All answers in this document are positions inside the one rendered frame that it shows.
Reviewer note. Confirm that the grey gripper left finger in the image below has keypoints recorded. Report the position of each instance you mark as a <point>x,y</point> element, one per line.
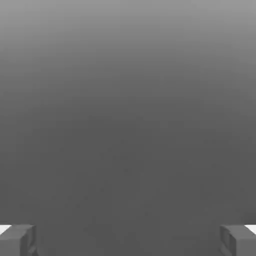
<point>14,241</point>

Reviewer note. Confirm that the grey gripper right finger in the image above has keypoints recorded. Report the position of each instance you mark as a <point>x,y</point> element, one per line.
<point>241,242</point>

